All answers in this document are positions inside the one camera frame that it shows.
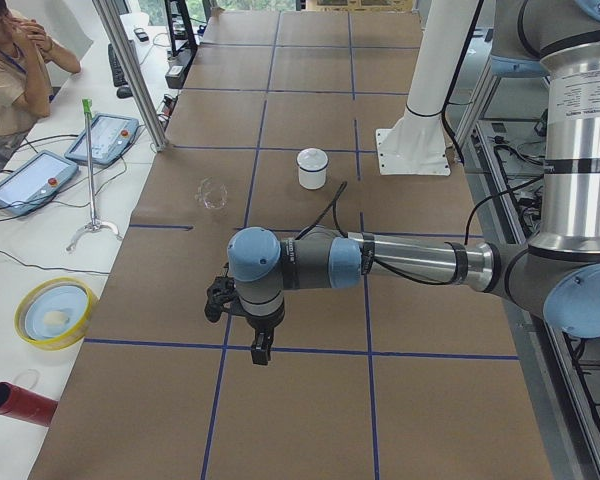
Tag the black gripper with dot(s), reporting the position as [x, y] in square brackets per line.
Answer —
[263, 325]

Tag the clear glass funnel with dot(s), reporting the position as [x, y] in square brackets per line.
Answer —
[211, 194]

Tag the white cup lid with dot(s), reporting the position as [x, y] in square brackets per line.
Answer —
[312, 159]

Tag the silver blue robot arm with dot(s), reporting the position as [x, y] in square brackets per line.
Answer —
[264, 267]

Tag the white enamel cup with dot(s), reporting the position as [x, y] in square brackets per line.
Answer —
[312, 180]

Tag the metal stand with green clip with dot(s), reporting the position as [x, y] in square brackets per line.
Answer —
[95, 224]

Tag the light blue plate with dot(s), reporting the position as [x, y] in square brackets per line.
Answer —
[55, 311]

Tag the far teach pendant tablet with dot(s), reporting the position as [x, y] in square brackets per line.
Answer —
[110, 137]

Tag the teach pendant tablet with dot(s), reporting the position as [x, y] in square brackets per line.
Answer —
[110, 137]
[35, 183]

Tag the red cylinder tube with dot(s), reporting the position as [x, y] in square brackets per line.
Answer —
[22, 404]

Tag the near teach pendant tablet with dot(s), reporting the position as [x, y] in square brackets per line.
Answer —
[35, 183]

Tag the black computer mouse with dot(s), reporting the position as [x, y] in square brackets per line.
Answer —
[124, 92]

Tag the black keyboard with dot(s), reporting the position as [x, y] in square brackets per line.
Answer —
[117, 73]

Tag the black metal rack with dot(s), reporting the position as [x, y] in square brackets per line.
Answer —
[180, 29]

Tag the seated person beige shirt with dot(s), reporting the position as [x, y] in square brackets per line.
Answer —
[25, 88]

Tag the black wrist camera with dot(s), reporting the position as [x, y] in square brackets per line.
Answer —
[222, 297]

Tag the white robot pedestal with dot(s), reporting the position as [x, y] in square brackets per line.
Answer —
[416, 145]

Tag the aluminium side frame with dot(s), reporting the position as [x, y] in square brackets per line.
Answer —
[555, 275]

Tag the grey aluminium frame post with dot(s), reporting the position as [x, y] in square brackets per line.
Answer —
[116, 33]

